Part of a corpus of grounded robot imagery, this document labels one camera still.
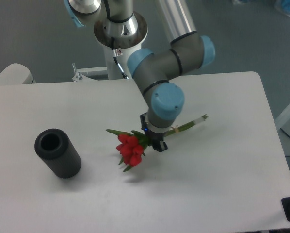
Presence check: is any black ribbed cylindrical vase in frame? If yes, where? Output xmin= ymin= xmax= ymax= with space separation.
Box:
xmin=34 ymin=129 xmax=81 ymax=179

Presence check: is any white metal base frame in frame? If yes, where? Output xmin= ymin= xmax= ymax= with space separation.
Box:
xmin=72 ymin=63 xmax=108 ymax=82

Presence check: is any white rounded chair back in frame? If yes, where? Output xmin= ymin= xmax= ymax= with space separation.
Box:
xmin=0 ymin=63 xmax=36 ymax=86

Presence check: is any red tulip bouquet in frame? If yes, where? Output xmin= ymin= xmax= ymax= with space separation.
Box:
xmin=105 ymin=114 xmax=209 ymax=173

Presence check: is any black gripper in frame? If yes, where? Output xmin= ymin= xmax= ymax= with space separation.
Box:
xmin=140 ymin=113 xmax=171 ymax=152

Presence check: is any black cable on pedestal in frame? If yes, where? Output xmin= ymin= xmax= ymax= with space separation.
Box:
xmin=110 ymin=36 xmax=130 ymax=80

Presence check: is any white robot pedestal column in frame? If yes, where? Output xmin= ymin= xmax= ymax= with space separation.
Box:
xmin=102 ymin=43 xmax=142 ymax=80

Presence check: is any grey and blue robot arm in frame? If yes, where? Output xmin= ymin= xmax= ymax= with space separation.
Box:
xmin=64 ymin=0 xmax=215 ymax=152

